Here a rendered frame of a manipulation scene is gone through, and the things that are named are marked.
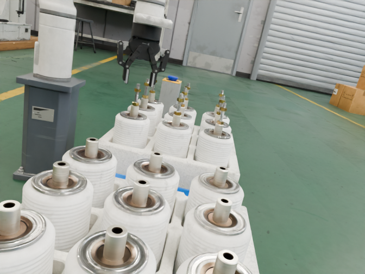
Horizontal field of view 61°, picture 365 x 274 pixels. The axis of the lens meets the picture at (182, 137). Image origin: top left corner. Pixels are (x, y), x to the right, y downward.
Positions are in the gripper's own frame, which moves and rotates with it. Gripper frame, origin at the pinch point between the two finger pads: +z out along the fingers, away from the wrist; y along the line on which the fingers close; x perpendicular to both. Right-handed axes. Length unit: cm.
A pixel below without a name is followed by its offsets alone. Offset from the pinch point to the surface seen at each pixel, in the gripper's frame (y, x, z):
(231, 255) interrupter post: 1, 60, 7
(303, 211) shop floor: -61, 11, 35
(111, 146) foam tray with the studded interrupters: 6.0, 5.9, 17.4
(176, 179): -1.1, 36.8, 10.5
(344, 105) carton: -322, -222, 30
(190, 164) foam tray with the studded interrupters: -13.5, 14.9, 17.6
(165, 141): -7.6, 8.6, 13.8
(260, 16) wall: -292, -430, -74
